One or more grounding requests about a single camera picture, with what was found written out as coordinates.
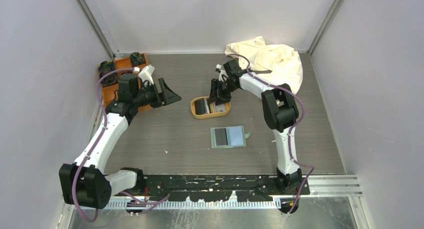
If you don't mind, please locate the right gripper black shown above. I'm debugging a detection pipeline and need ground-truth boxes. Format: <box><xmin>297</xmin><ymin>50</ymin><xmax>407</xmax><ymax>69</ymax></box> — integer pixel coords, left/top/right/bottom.
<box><xmin>207</xmin><ymin>79</ymin><xmax>238</xmax><ymax>107</ymax></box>

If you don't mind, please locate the tan oval card tray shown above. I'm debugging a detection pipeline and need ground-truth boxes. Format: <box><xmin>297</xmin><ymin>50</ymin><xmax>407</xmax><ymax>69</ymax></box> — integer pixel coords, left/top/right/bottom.
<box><xmin>190</xmin><ymin>96</ymin><xmax>231</xmax><ymax>120</ymax></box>

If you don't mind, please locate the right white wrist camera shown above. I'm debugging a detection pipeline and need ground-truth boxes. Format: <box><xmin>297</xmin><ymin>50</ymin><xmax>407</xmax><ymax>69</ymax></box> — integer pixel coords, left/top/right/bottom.
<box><xmin>215</xmin><ymin>64</ymin><xmax>228</xmax><ymax>82</ymax></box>

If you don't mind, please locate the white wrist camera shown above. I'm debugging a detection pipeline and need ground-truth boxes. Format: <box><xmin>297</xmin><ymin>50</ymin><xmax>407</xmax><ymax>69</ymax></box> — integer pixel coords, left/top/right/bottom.
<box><xmin>133</xmin><ymin>64</ymin><xmax>156</xmax><ymax>86</ymax></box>
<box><xmin>215</xmin><ymin>64</ymin><xmax>228</xmax><ymax>82</ymax></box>

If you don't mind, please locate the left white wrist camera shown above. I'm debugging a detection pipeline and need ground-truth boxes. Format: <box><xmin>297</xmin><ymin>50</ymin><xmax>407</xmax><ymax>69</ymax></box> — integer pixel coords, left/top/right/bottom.
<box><xmin>133</xmin><ymin>64</ymin><xmax>156</xmax><ymax>86</ymax></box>

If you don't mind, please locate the dark bundle outside tray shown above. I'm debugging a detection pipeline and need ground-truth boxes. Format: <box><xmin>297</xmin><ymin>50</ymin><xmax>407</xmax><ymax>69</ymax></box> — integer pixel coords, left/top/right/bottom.
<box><xmin>97</xmin><ymin>60</ymin><xmax>116</xmax><ymax>73</ymax></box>

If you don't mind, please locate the green card holder wallet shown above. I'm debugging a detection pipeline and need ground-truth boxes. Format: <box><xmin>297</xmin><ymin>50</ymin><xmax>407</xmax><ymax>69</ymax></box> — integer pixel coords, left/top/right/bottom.
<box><xmin>210</xmin><ymin>125</ymin><xmax>251</xmax><ymax>149</ymax></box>

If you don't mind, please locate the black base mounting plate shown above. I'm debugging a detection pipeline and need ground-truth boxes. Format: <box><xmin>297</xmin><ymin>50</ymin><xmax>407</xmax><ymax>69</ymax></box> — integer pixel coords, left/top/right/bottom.
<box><xmin>126</xmin><ymin>174</ymin><xmax>303</xmax><ymax>202</ymax></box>

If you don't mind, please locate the cream crumpled cloth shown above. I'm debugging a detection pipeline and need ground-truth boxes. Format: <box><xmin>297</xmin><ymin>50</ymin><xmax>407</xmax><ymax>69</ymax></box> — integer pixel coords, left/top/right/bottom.
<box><xmin>224</xmin><ymin>36</ymin><xmax>303</xmax><ymax>94</ymax></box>

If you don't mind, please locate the stack of credit cards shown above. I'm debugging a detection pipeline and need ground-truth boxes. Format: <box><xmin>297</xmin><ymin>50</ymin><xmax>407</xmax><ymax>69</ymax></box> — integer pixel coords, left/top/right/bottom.
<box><xmin>193</xmin><ymin>98</ymin><xmax>227</xmax><ymax>115</ymax></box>

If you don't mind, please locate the black cable bundle left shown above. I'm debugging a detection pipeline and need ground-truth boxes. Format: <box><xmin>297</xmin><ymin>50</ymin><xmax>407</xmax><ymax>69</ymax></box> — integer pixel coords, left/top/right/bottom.
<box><xmin>99</xmin><ymin>69</ymin><xmax>119</xmax><ymax>88</ymax></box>

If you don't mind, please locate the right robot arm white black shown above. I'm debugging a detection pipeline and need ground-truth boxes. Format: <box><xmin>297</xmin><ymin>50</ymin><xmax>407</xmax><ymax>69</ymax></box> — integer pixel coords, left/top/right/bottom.
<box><xmin>207</xmin><ymin>59</ymin><xmax>306</xmax><ymax>195</ymax></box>

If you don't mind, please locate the orange compartment organizer tray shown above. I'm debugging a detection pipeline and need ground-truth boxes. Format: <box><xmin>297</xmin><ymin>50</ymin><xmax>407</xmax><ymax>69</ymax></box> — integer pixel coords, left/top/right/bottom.
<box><xmin>99</xmin><ymin>53</ymin><xmax>152</xmax><ymax>121</ymax></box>

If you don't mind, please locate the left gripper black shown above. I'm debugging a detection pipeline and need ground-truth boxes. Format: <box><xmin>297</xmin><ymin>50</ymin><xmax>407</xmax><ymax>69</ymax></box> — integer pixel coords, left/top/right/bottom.
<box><xmin>132</xmin><ymin>78</ymin><xmax>181</xmax><ymax>109</ymax></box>

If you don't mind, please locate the dark bundle top compartment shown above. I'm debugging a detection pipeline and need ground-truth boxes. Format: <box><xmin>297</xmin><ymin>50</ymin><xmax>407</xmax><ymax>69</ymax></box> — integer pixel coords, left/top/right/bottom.
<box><xmin>129</xmin><ymin>52</ymin><xmax>147</xmax><ymax>67</ymax></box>

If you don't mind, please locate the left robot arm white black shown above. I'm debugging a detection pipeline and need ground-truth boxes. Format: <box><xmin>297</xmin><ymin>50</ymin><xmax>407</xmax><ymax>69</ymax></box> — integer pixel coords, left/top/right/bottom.
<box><xmin>58</xmin><ymin>73</ymin><xmax>182</xmax><ymax>209</ymax></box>

